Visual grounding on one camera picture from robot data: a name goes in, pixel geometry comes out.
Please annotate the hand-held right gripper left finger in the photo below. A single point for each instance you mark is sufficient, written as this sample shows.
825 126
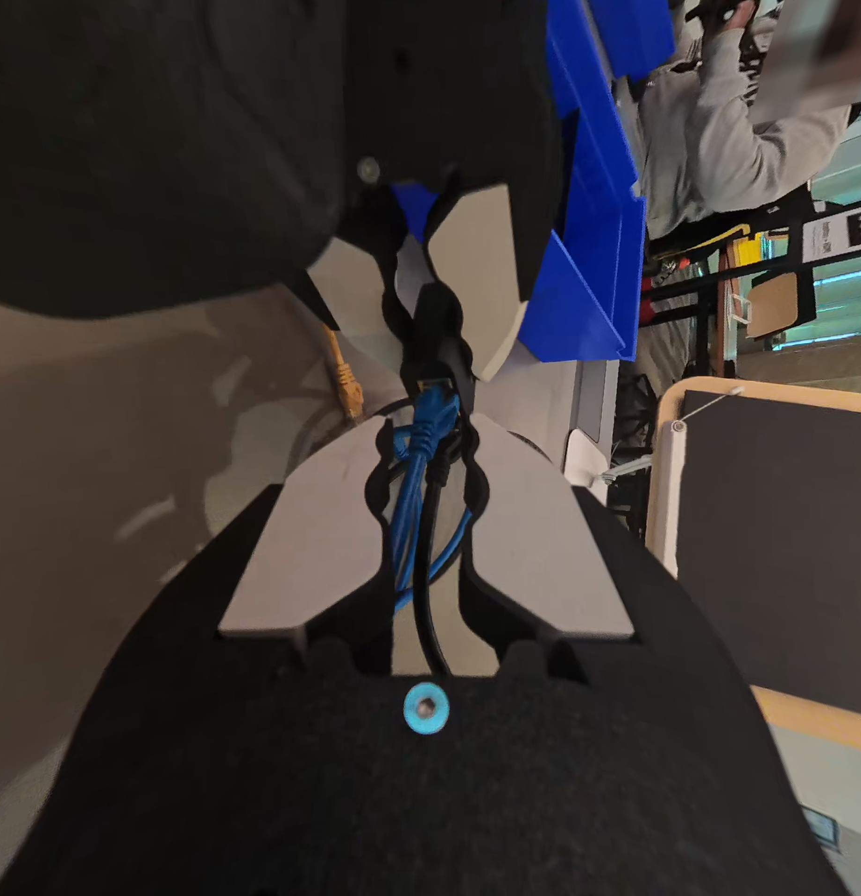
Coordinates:
311 553

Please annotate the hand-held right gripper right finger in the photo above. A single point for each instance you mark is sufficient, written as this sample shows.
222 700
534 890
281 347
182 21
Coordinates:
549 553

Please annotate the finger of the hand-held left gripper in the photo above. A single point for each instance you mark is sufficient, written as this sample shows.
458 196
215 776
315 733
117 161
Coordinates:
486 280
353 287

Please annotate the black ethernet adapter box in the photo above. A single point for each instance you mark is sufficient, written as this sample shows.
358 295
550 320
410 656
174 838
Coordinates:
434 329

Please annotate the blue storage bin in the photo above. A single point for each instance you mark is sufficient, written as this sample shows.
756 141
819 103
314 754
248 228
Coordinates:
598 210

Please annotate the white stand base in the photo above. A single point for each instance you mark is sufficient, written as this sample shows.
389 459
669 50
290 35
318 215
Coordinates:
583 458

